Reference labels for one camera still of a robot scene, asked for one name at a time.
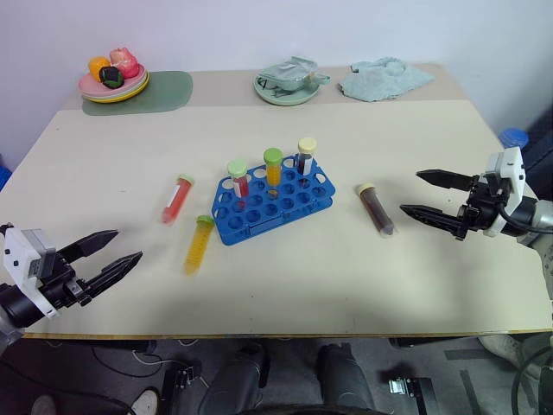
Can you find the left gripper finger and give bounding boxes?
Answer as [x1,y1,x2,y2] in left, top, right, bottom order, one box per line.
[57,229,121,266]
[83,251,144,300]

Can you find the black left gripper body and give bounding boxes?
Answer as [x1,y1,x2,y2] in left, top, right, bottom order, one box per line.
[40,250,94,310]

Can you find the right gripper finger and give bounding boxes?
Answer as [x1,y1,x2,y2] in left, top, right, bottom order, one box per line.
[415,169,474,193]
[399,204,467,241]

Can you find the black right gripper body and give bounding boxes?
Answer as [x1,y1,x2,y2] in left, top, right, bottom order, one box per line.
[456,174,510,237]

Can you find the dark tube cream cap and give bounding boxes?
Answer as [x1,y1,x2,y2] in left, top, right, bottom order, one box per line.
[354,182,397,239]
[296,137,320,188]

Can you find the orange tube green cap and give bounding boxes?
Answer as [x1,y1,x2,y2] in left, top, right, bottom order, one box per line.
[263,147,284,199]
[182,214,216,277]

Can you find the red tube green cap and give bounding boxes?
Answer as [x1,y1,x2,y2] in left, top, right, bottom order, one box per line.
[227,158,252,212]
[161,172,196,226]

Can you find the blue test tube rack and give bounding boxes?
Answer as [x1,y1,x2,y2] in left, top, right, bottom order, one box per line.
[210,157,337,247]

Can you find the blue water jug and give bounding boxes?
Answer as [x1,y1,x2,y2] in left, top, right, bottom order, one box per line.
[497,127,531,151]

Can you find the black chair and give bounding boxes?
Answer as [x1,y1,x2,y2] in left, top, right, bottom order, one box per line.
[520,110,553,201]

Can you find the blue plastic bin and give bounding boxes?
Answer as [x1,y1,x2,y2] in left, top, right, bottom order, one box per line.
[0,153,15,192]

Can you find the teal crumpled cloth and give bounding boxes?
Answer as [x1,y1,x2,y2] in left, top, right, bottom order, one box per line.
[338,55,436,104]

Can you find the white shoe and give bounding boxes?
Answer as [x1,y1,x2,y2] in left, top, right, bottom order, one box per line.
[130,388,159,415]
[30,393,58,415]
[476,335,527,369]

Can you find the yellow plate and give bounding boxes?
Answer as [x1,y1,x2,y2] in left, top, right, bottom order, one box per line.
[81,73,151,105]

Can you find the pink plate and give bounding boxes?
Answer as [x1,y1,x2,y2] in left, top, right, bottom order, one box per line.
[78,64,147,99]

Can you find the stack of coloured plates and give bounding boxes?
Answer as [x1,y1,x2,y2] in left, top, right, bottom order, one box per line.
[79,68,150,103]

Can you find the black and green toy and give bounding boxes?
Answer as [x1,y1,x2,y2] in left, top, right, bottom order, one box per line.
[99,66,126,90]

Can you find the dark rounded shape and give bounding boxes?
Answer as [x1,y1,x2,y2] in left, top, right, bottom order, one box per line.
[316,343,378,412]
[201,341,272,415]

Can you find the green placemat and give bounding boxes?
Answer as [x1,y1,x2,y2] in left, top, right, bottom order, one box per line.
[81,70,194,118]

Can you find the orange toy pepper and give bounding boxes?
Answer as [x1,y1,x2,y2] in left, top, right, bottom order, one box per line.
[87,56,112,80]

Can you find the pale green round plate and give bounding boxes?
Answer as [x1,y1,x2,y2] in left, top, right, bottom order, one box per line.
[252,73,322,106]

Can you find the pink toy fruit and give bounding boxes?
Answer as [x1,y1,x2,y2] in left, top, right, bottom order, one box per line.
[109,46,141,80]

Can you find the pale green pouch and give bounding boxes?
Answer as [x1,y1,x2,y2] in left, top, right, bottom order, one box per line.
[257,54,332,97]

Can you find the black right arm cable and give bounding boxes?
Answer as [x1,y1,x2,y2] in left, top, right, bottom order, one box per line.
[496,201,553,237]

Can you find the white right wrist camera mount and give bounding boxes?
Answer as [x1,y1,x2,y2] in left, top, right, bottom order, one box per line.
[482,146,526,239]

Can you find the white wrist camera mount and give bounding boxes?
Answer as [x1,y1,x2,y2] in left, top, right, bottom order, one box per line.
[0,223,60,320]
[482,146,526,239]

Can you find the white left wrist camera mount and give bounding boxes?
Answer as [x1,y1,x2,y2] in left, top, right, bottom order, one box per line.
[0,223,60,320]

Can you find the black table frame bar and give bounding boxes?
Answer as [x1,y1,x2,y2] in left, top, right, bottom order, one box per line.
[41,338,158,354]

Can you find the white floor cable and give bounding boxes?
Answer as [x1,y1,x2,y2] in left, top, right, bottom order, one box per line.
[129,339,200,368]

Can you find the black floor cable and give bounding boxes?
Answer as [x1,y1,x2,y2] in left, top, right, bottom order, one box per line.
[511,344,553,415]
[0,345,130,415]

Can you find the silver metal bracket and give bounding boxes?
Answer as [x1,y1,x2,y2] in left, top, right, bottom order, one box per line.
[387,377,412,396]
[176,365,198,388]

